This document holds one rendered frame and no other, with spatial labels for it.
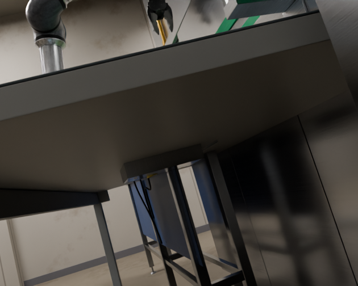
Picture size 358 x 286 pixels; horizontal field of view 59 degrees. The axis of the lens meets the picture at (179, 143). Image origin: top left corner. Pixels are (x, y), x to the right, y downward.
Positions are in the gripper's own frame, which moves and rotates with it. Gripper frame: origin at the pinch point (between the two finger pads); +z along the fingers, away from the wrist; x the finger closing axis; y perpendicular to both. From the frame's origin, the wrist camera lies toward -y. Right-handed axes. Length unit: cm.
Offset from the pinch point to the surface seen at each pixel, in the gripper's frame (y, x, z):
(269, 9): -77, 4, 41
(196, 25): -4.3, -12.3, 3.0
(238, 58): -91, 18, 53
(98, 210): 62, 49, 63
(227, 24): -54, 0, 31
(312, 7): -80, -1, 44
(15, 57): 294, 125, -157
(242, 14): -77, 8, 41
